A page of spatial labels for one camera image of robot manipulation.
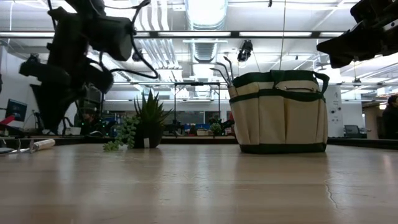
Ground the small wooden-handled hand rake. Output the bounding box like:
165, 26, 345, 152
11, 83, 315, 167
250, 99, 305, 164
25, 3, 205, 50
210, 55, 234, 88

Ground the black background rig frame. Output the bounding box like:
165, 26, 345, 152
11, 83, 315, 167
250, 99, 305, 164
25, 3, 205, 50
173, 81, 222, 131

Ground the person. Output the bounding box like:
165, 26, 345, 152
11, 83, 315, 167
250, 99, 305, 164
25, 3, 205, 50
381, 94, 398, 140

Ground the small background plant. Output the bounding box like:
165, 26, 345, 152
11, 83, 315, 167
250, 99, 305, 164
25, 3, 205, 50
210, 122, 222, 137

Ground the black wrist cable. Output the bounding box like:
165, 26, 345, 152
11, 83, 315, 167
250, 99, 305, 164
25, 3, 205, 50
99, 0, 160, 80

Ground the computer monitor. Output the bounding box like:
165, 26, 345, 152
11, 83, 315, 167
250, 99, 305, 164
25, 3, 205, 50
5, 98, 28, 123

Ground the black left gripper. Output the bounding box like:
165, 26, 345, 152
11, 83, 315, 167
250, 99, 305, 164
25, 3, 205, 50
18, 54, 114, 133

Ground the beige green gardening bag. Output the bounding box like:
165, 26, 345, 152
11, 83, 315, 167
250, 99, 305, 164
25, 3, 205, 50
228, 69, 330, 155

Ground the black overhead camera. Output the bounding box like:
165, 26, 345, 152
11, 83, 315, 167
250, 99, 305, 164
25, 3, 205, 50
237, 39, 254, 63

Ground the potted succulent plant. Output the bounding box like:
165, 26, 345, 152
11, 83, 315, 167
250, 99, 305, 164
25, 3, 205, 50
103, 89, 174, 152

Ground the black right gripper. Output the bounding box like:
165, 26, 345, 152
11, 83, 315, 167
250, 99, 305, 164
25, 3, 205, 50
317, 0, 398, 68

